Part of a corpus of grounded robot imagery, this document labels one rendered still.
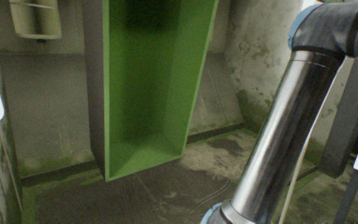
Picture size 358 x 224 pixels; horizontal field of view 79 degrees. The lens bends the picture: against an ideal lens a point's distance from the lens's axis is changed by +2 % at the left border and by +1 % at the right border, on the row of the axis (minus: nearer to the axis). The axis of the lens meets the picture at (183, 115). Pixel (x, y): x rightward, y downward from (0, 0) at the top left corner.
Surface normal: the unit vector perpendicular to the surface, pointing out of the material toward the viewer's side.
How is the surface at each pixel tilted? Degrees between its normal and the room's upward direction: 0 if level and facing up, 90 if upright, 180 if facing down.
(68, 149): 57
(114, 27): 102
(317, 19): 70
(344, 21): 74
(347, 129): 90
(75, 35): 90
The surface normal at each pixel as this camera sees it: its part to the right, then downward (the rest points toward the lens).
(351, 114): -0.83, 0.16
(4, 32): 0.54, 0.33
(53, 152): 0.49, -0.23
